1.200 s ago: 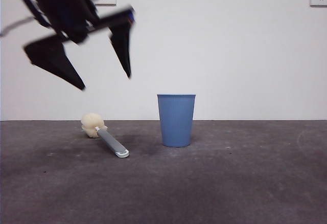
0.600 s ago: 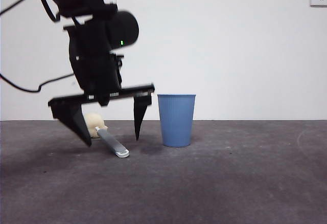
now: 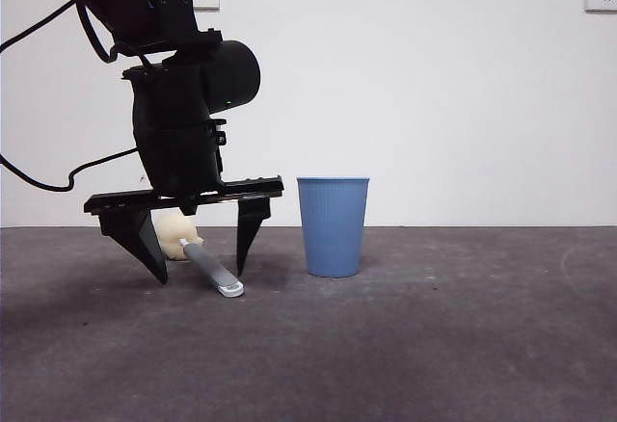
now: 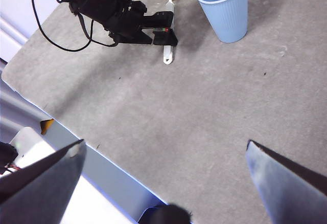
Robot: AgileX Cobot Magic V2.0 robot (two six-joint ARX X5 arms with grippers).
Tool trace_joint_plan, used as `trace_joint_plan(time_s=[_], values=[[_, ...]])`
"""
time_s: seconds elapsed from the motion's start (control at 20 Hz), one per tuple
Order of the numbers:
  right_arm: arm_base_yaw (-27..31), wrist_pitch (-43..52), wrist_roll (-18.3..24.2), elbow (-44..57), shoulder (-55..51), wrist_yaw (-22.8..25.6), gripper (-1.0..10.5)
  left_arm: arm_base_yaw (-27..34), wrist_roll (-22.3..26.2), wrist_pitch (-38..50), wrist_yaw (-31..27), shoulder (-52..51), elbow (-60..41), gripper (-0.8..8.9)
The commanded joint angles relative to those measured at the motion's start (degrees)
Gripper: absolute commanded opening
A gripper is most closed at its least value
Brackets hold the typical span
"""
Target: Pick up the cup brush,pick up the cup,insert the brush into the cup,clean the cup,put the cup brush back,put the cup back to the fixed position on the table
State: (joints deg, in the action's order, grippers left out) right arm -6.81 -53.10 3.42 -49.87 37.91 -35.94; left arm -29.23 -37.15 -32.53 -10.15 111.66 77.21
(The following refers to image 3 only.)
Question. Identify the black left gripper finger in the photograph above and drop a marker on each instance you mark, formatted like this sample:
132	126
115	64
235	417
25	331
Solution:
137	239
249	229

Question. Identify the blue ribbed plastic cup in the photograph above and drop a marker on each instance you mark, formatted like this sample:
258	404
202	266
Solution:
332	229

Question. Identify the cup brush with sponge head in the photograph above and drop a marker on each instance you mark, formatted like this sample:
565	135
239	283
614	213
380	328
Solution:
212	270

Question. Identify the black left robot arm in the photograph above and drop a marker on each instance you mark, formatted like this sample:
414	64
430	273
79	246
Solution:
164	94

